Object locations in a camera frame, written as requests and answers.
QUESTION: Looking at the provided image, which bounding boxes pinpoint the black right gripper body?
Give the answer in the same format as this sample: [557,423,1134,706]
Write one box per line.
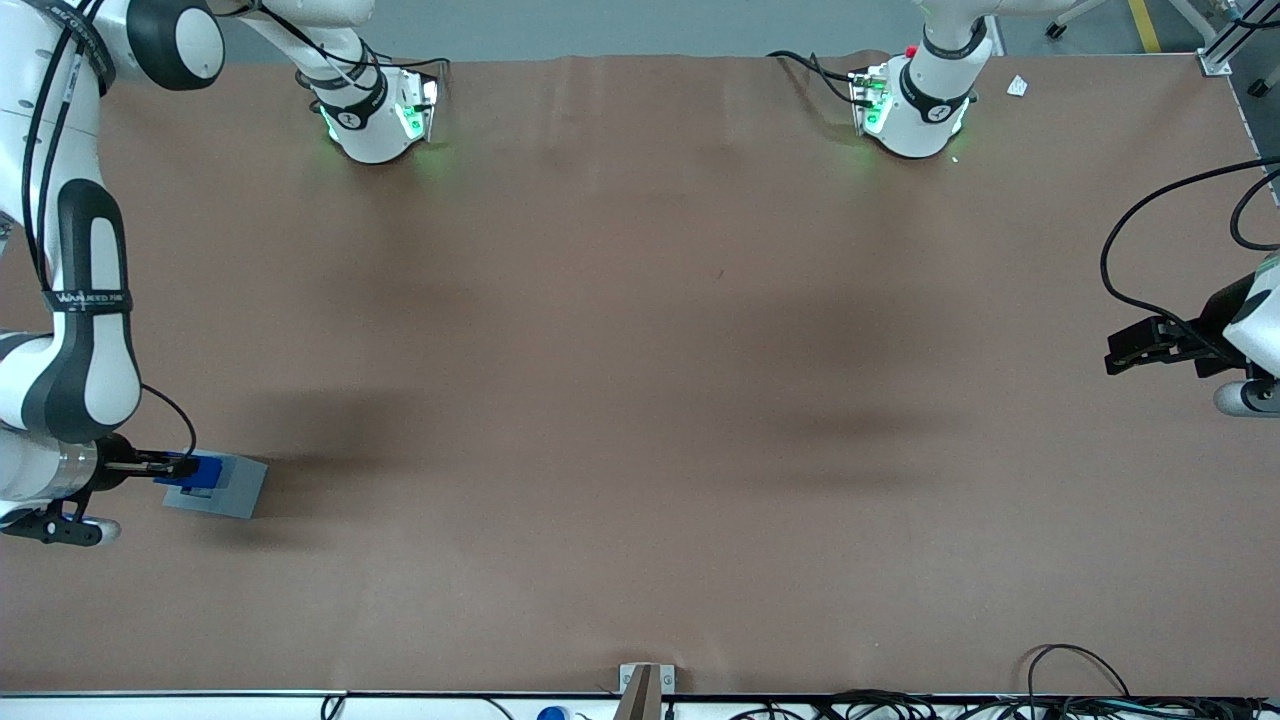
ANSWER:
[95,432,152,493]

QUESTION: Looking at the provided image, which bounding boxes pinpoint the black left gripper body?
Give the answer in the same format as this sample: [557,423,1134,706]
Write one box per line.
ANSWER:
[1195,272,1257,380]

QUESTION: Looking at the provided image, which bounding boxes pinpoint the blue plastic part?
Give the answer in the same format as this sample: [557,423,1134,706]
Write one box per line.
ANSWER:
[163,452,224,499]

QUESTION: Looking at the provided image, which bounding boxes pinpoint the gray hollow square base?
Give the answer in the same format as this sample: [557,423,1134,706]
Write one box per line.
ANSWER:
[162,452,269,521]

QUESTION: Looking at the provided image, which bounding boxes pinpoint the grey chair leg with caster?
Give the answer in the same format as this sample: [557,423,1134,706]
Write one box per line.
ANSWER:
[1044,0,1113,40]

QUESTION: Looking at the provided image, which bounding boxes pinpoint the brown table cover sheet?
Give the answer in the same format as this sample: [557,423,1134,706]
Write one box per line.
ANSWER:
[0,52,1280,697]

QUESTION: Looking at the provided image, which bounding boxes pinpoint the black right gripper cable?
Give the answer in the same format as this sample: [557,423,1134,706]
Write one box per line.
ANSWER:
[139,384,199,461]

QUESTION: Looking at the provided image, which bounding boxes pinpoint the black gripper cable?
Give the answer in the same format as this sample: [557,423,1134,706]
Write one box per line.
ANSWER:
[1100,157,1280,346]
[139,384,199,461]

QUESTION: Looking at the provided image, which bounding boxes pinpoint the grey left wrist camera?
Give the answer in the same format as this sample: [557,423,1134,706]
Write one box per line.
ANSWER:
[1213,380,1280,417]

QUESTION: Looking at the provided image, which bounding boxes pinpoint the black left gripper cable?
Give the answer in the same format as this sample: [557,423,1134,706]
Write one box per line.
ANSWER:
[1100,157,1280,346]

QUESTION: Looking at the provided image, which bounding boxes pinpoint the black looped cable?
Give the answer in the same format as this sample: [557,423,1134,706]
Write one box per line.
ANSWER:
[1229,168,1280,252]

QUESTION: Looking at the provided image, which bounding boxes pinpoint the aluminium frame post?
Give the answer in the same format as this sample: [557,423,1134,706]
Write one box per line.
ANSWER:
[1198,0,1280,77]

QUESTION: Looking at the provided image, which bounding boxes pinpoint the black cable loop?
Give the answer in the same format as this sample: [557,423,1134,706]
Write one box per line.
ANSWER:
[1023,644,1132,701]

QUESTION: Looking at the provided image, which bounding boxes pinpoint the black tangled cable bundle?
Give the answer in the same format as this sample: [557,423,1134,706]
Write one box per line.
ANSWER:
[730,689,1280,720]

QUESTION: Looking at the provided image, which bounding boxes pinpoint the black left base cable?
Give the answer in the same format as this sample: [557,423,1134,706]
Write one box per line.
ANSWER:
[767,50,863,107]

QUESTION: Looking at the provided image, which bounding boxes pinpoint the black base cable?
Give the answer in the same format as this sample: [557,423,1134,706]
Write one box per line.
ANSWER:
[352,36,450,83]
[767,50,863,107]

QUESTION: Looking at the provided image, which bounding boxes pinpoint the black right base cable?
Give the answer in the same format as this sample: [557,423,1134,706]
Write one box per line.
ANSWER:
[352,36,450,83]

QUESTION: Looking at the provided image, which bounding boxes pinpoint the grey metal camera bracket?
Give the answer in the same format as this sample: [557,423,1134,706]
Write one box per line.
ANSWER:
[619,663,676,720]

